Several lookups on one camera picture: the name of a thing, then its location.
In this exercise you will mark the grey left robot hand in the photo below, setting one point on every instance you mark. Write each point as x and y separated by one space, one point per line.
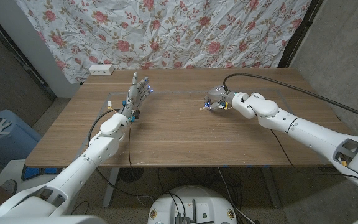
134 96

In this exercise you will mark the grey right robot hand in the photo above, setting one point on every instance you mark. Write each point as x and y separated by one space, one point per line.
219 95

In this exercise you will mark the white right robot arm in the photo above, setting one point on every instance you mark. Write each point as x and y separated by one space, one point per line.
306 130

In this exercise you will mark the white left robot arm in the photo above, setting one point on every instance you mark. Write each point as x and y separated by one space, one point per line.
98 152

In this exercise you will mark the white power strip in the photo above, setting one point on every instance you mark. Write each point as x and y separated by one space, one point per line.
101 69

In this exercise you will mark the floral backdrop cloth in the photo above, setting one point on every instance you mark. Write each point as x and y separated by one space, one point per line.
166 31

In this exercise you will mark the black round fan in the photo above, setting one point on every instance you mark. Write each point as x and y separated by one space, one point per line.
131 175

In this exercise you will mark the white table leg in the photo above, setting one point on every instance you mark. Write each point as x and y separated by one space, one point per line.
110 189

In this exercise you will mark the black stand pole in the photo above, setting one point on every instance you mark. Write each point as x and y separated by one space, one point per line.
297 37

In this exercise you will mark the white robot torso base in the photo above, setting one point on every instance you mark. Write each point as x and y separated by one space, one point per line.
194 196

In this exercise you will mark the grey table leg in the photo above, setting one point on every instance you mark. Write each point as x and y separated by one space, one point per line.
272 189

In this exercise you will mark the blue storage bin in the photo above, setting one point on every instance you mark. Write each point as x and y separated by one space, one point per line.
8 146

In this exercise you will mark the white and blue box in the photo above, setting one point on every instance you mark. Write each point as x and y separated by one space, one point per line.
14 171

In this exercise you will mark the black metal frame bar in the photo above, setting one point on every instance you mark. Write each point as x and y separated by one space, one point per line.
17 56

